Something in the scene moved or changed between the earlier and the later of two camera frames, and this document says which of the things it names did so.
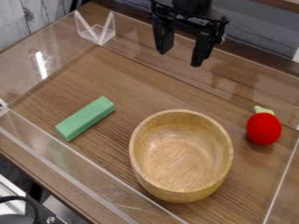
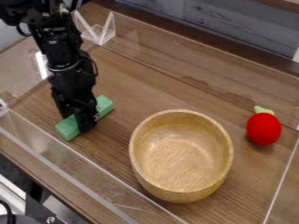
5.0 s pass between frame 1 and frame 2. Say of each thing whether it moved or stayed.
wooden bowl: stayed
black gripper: moved
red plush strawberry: stayed
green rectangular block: stayed
